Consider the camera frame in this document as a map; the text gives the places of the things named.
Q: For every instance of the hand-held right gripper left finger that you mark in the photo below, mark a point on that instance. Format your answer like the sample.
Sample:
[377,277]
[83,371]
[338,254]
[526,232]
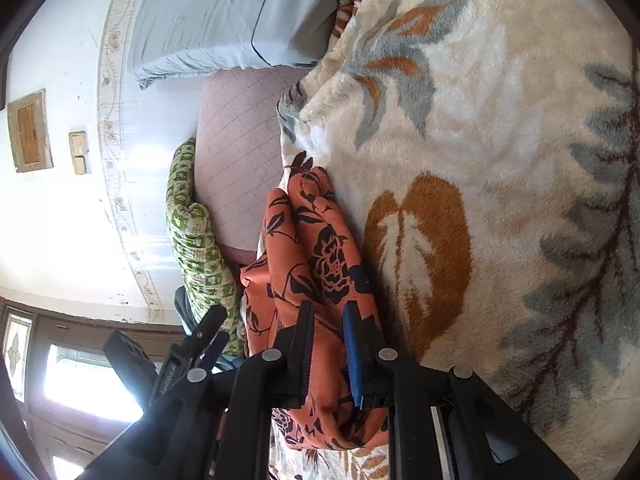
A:
[302,360]

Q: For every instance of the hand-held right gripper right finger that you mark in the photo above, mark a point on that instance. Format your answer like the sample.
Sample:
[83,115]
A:
[354,355]

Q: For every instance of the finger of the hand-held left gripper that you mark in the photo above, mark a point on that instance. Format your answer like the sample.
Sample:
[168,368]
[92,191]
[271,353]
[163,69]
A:
[207,327]

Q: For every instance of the orange floral garment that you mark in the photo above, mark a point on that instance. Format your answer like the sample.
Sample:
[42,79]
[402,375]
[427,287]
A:
[310,240]

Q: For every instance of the wooden door with stained glass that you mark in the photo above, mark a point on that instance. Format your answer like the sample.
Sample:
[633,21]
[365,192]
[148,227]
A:
[75,385]

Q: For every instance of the green patterned cloth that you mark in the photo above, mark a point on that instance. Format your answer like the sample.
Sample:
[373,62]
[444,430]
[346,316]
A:
[200,260]

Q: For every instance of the pink quilted mattress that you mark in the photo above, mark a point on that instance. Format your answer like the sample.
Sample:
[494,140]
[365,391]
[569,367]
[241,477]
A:
[240,160]

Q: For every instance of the cream floral fleece blanket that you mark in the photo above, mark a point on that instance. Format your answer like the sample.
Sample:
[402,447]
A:
[500,135]

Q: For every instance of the light blue pillow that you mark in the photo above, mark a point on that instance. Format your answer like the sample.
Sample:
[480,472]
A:
[210,15]

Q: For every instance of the tiger striped cloth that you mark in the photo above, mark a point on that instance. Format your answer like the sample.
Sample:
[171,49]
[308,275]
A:
[347,15]

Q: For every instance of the beige wall switch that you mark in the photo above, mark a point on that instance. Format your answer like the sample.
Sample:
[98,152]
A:
[79,152]

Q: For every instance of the framed wall panel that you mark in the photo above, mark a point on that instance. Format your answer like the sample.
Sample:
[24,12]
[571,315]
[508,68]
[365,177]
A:
[30,130]

